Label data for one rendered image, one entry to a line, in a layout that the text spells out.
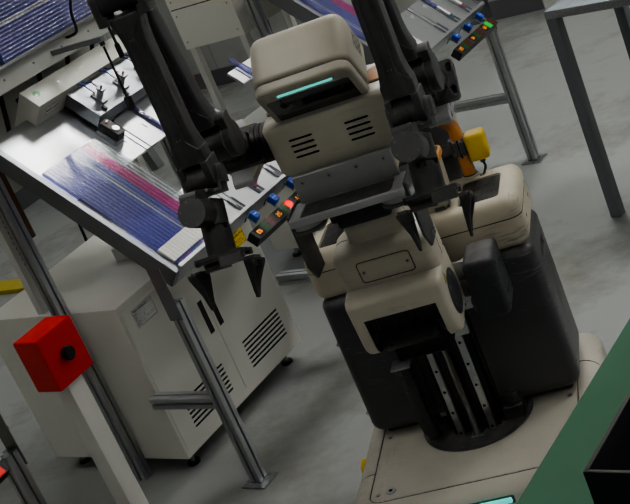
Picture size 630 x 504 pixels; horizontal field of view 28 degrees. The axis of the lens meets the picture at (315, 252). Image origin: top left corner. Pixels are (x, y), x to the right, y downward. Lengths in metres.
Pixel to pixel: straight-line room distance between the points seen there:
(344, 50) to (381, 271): 0.50
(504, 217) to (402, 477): 0.67
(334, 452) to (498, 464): 0.99
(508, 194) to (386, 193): 0.49
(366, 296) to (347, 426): 1.29
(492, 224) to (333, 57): 0.65
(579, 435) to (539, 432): 1.32
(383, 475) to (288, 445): 0.95
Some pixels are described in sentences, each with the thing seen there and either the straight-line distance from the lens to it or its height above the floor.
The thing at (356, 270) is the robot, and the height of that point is 0.85.
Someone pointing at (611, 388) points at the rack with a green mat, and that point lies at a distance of 1.76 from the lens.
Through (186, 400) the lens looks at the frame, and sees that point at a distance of 3.80.
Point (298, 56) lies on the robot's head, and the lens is 2.50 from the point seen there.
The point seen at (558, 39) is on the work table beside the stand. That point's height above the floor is 0.70.
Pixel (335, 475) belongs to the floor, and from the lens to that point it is 3.72.
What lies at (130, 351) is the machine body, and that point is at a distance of 3.90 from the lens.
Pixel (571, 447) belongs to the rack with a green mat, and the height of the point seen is 0.95.
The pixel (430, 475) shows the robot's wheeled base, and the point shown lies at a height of 0.28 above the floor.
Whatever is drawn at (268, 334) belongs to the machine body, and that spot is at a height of 0.17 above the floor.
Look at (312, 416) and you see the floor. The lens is 4.08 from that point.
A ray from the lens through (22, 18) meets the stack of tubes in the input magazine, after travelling 3.94.
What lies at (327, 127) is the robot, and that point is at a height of 1.18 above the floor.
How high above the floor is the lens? 1.84
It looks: 20 degrees down
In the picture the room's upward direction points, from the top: 23 degrees counter-clockwise
